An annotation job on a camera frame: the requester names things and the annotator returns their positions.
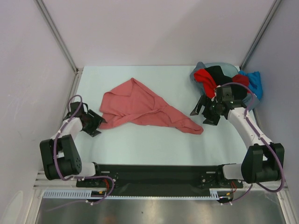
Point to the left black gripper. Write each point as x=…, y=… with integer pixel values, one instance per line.
x=96, y=118

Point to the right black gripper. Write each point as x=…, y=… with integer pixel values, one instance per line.
x=212, y=120

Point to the pink t shirt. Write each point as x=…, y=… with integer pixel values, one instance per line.
x=133, y=102

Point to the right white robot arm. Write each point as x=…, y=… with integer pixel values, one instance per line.
x=264, y=159

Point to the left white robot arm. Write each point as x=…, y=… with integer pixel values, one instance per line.
x=59, y=153

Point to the bright red t shirt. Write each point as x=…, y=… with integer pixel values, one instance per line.
x=210, y=78

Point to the black t shirt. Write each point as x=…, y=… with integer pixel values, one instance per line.
x=238, y=96

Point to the grey blue t shirt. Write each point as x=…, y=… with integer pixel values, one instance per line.
x=250, y=100

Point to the dark red t shirt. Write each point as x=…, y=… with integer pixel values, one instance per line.
x=242, y=79

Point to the left aluminium corner post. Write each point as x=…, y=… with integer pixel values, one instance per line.
x=56, y=34

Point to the aluminium corner post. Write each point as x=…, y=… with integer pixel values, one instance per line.
x=265, y=24
x=56, y=34

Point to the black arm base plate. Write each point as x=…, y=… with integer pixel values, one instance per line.
x=139, y=180

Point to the white slotted cable duct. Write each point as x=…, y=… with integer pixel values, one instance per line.
x=86, y=194

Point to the right aluminium corner post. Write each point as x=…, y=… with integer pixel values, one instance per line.
x=265, y=24

